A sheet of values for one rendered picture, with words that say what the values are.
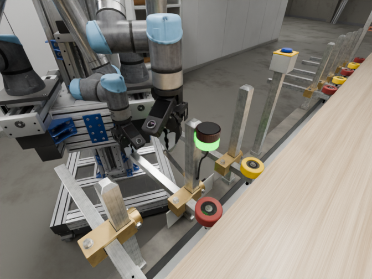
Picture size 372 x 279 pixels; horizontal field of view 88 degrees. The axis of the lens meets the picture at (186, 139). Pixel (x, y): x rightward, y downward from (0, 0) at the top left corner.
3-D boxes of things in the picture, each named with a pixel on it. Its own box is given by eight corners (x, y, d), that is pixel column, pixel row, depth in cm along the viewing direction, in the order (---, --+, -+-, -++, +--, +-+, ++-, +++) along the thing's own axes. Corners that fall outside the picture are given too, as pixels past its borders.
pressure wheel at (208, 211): (189, 227, 62) (189, 207, 55) (205, 211, 66) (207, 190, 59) (207, 246, 57) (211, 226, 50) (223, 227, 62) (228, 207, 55)
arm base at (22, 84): (14, 84, 93) (3, 63, 87) (49, 81, 97) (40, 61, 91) (0, 97, 82) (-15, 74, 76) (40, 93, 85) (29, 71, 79)
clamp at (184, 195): (168, 207, 65) (166, 199, 62) (195, 185, 72) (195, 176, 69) (179, 218, 62) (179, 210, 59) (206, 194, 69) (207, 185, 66)
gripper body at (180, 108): (189, 119, 59) (189, 81, 51) (176, 134, 53) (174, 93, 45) (167, 114, 61) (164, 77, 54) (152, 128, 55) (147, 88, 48)
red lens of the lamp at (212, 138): (190, 135, 48) (190, 128, 46) (206, 125, 51) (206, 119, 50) (209, 146, 44) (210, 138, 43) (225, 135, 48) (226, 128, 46)
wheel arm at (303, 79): (279, 77, 168) (280, 72, 165) (280, 76, 170) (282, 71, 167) (336, 92, 143) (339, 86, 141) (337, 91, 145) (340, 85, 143)
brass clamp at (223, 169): (212, 169, 79) (213, 160, 76) (231, 154, 87) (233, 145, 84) (225, 177, 76) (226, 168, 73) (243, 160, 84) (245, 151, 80)
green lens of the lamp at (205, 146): (190, 143, 49) (190, 136, 48) (205, 133, 53) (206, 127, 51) (208, 154, 46) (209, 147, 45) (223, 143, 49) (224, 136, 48)
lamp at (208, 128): (190, 184, 60) (191, 127, 46) (201, 175, 63) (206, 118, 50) (204, 196, 56) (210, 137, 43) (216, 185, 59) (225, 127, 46)
